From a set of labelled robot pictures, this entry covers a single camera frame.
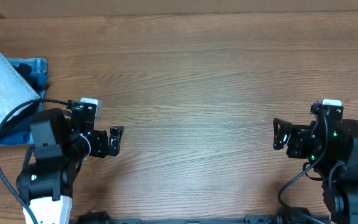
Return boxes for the folded black garment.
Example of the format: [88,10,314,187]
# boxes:
[0,62,50,146]

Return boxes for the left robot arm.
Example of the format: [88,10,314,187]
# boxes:
[16,98,124,223]

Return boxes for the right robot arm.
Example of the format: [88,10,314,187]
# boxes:
[273,99,358,223]

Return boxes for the folded blue jeans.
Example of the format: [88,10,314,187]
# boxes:
[7,58,47,144]

